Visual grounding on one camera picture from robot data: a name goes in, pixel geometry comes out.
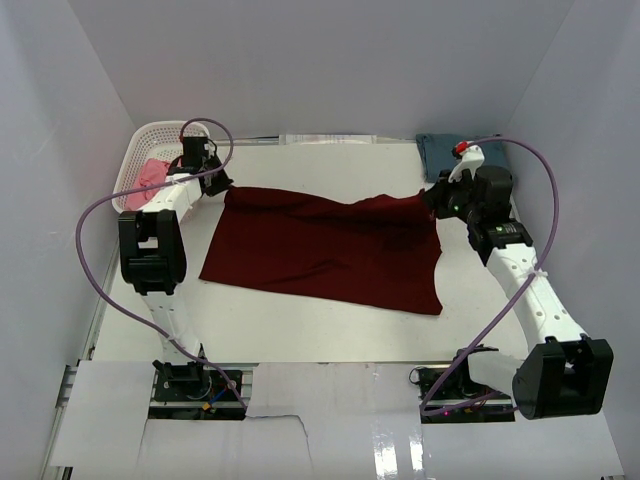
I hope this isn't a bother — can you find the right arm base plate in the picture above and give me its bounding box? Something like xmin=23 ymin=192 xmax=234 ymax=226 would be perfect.
xmin=408 ymin=364 xmax=516 ymax=425

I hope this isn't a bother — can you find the white plastic basket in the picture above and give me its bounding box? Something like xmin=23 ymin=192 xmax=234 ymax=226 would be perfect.
xmin=111 ymin=121 xmax=193 ymax=218

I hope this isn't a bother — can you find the folded teal t shirt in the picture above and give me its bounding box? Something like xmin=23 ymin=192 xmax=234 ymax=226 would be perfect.
xmin=415 ymin=133 xmax=508 ymax=184

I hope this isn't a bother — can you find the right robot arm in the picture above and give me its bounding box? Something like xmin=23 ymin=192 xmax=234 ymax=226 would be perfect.
xmin=420 ymin=166 xmax=614 ymax=420

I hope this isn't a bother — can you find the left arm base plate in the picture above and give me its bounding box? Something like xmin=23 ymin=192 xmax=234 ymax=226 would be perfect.
xmin=148 ymin=371 xmax=246 ymax=421

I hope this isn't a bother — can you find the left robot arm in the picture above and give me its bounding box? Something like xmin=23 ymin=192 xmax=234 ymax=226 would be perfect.
xmin=118 ymin=136 xmax=232 ymax=400

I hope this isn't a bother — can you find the white paper sheet front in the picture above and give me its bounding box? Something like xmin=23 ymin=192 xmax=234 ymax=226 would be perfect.
xmin=51 ymin=361 xmax=622 ymax=479

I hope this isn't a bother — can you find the pink t shirt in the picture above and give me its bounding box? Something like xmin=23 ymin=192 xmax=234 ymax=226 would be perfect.
xmin=125 ymin=158 xmax=170 ymax=211

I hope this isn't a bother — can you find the dark red t shirt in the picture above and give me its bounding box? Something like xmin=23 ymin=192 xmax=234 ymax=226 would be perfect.
xmin=199 ymin=187 xmax=442 ymax=316

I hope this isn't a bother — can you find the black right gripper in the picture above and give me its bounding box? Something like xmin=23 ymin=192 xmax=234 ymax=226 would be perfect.
xmin=421 ymin=169 xmax=482 ymax=226

